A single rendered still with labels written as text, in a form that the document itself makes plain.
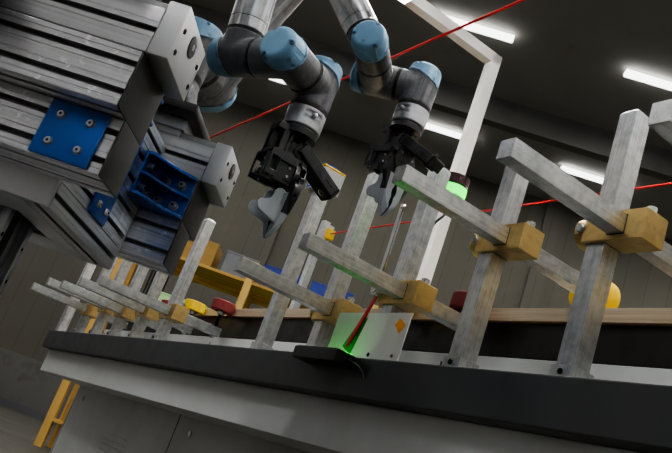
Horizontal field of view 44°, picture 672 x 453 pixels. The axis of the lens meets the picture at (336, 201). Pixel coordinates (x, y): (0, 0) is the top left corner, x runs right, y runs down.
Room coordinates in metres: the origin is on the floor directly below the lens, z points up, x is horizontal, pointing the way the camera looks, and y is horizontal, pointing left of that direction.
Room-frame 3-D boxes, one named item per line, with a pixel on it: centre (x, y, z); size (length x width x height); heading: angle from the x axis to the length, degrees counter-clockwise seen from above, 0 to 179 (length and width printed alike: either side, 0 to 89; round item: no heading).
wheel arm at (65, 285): (3.14, 0.63, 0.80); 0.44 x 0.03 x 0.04; 117
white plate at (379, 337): (1.65, -0.15, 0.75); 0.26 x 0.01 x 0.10; 27
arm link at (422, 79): (1.64, -0.09, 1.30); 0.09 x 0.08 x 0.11; 74
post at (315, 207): (2.09, 0.05, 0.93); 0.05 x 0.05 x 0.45; 27
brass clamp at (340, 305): (1.84, -0.08, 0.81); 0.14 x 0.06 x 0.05; 27
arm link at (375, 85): (1.65, 0.01, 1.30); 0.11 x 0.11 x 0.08; 74
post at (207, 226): (2.75, 0.38, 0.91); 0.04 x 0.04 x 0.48; 27
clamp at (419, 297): (1.62, -0.20, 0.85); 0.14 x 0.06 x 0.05; 27
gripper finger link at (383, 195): (1.63, -0.07, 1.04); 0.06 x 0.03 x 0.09; 47
